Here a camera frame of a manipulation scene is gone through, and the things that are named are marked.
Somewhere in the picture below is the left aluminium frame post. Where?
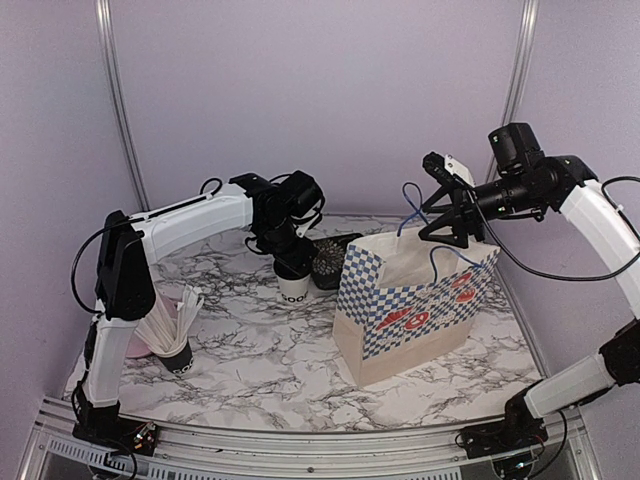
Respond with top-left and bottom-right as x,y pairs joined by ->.
95,0 -> 150,211

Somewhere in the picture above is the aluminium front rail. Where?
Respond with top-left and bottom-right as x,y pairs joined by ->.
16,398 -> 602,479

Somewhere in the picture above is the pink round plate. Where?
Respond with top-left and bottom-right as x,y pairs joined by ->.
126,296 -> 178,359

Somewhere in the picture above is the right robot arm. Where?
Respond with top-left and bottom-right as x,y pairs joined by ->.
419,122 -> 639,448

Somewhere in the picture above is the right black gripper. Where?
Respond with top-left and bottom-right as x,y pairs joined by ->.
419,172 -> 544,248

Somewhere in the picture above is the black floral square plate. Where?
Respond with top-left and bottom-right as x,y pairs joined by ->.
311,233 -> 363,291

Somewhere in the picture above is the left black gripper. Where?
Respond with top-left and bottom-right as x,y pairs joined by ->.
256,215 -> 319,275

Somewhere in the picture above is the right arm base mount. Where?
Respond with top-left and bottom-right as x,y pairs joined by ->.
455,390 -> 549,459

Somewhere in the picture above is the black cup holding straws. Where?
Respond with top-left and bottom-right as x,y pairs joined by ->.
156,338 -> 194,376

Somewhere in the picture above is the blue checkered paper bag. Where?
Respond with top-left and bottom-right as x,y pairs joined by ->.
332,182 -> 502,387

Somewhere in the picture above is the white paper cup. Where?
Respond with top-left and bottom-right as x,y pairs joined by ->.
277,274 -> 311,304

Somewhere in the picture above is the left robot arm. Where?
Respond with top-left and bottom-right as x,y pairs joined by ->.
72,170 -> 325,445

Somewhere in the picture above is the right aluminium frame post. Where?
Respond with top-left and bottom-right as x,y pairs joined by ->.
487,0 -> 540,181

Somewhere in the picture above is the aluminium frame post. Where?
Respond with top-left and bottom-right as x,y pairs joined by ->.
95,0 -> 150,211
487,0 -> 540,181

